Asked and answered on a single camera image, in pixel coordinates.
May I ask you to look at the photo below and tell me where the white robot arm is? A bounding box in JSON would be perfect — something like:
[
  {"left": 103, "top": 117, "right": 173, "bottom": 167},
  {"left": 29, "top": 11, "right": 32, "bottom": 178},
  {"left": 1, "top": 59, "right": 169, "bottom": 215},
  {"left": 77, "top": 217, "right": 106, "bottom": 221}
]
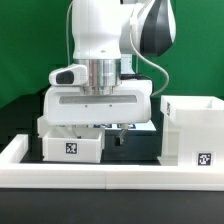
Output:
[{"left": 44, "top": 0, "right": 176, "bottom": 140}]

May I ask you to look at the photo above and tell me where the paper sheet with markers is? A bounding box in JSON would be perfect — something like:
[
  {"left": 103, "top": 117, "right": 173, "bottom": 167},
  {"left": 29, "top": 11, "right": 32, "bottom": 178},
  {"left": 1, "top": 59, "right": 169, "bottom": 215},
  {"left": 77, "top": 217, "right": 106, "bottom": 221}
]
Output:
[{"left": 93, "top": 121, "right": 156, "bottom": 131}]

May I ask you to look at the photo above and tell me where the white drawer cabinet frame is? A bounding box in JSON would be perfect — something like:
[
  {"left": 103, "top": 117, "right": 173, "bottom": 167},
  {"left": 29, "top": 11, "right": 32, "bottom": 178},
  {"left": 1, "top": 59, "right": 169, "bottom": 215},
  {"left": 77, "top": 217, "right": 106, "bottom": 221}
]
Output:
[{"left": 158, "top": 95, "right": 224, "bottom": 167}]

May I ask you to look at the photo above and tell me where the white plain drawer box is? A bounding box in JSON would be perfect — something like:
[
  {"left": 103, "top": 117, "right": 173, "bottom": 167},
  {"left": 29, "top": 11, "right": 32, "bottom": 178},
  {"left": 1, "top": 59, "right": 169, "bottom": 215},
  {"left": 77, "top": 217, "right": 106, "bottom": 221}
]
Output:
[{"left": 42, "top": 127, "right": 105, "bottom": 163}]

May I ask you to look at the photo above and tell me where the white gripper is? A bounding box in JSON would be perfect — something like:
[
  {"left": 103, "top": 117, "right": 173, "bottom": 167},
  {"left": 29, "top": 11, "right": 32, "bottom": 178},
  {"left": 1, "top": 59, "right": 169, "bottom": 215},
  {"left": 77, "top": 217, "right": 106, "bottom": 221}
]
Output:
[{"left": 43, "top": 80, "right": 152, "bottom": 146}]

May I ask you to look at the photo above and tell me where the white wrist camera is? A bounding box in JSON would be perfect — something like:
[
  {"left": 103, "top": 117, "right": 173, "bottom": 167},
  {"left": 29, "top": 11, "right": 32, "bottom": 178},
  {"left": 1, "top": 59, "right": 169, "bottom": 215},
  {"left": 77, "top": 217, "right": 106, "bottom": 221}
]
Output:
[{"left": 49, "top": 64, "right": 88, "bottom": 86}]

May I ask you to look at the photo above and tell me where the white L-shaped obstacle fence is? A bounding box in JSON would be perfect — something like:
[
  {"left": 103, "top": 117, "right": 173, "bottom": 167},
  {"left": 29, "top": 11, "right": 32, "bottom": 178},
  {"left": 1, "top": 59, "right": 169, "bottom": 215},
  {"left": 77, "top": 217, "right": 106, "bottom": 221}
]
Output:
[{"left": 0, "top": 134, "right": 224, "bottom": 191}]

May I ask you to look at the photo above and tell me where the white drawer box with knob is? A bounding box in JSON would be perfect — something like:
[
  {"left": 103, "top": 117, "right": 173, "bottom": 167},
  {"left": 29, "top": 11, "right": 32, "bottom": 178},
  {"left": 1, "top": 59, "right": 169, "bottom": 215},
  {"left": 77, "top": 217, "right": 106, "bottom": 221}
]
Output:
[{"left": 37, "top": 116, "right": 49, "bottom": 138}]

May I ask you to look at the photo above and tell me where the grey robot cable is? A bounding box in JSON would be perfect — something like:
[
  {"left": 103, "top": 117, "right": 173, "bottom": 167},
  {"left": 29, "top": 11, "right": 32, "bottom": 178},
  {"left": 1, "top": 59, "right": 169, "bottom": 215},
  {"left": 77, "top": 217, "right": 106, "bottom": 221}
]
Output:
[{"left": 129, "top": 13, "right": 170, "bottom": 98}]

